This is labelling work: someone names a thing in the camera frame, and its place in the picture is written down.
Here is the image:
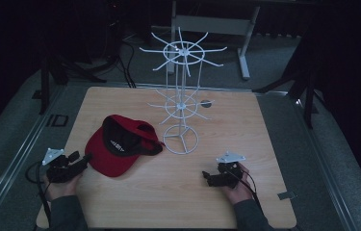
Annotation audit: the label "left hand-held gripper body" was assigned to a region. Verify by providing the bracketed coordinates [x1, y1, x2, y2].
[41, 147, 85, 184]

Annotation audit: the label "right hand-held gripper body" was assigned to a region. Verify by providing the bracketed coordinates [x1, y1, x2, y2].
[209, 150, 247, 190]

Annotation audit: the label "red baseball cap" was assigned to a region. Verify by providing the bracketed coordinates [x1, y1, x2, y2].
[84, 114, 166, 178]

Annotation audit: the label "white wire display rack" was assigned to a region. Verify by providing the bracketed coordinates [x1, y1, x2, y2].
[139, 26, 228, 156]

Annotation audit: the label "person's left hand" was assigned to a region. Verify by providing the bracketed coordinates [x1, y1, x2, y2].
[42, 172, 84, 202]

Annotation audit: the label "person's right hand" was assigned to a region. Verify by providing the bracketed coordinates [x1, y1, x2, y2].
[221, 162, 255, 206]

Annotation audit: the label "grey tape strip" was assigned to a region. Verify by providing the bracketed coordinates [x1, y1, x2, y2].
[276, 191, 297, 201]

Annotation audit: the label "black tripod stand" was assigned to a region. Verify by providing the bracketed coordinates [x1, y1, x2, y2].
[252, 62, 320, 130]
[39, 52, 108, 116]

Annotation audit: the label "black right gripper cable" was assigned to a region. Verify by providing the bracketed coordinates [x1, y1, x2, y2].
[229, 166, 263, 211]

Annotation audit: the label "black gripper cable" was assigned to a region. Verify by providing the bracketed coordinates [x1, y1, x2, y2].
[24, 161, 53, 227]
[229, 166, 263, 211]

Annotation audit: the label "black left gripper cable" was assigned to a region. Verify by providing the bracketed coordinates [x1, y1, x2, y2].
[24, 161, 53, 227]

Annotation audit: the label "metal floor rail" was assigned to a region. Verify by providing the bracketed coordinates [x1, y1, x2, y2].
[292, 95, 360, 231]
[0, 84, 68, 229]

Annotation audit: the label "black floor cables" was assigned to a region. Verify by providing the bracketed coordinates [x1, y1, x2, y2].
[103, 18, 138, 89]

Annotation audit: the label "white metal desk frame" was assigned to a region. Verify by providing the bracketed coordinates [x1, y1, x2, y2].
[168, 0, 262, 81]

